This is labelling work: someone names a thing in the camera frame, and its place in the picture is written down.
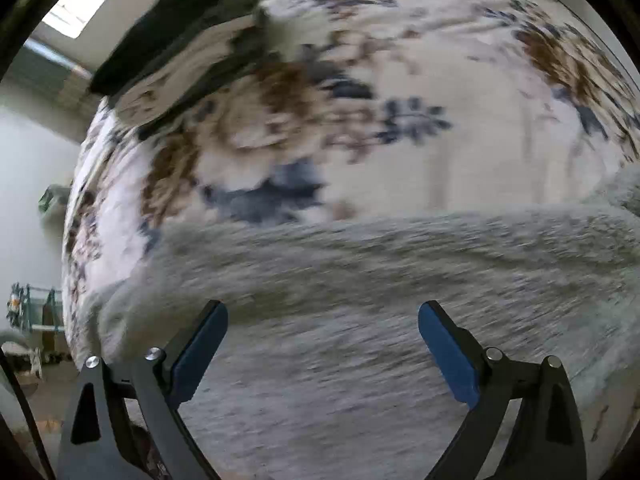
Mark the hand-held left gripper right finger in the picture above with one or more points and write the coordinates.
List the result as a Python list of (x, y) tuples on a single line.
[(445, 355)]

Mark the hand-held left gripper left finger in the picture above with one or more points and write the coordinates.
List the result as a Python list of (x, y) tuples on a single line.
[(200, 355)]

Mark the grey fluffy blanket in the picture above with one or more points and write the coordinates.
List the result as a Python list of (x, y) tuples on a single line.
[(350, 285)]

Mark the teal metal rack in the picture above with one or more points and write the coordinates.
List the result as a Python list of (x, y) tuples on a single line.
[(35, 310)]

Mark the green and white box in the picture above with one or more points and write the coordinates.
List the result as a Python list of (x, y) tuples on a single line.
[(52, 200)]

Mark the floral bed blanket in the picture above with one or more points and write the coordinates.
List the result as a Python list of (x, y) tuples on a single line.
[(450, 110)]

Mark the striped grey curtain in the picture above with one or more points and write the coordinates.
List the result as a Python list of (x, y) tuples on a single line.
[(77, 85)]

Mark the large dark teal pillow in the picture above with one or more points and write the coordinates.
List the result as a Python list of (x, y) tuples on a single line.
[(150, 25)]

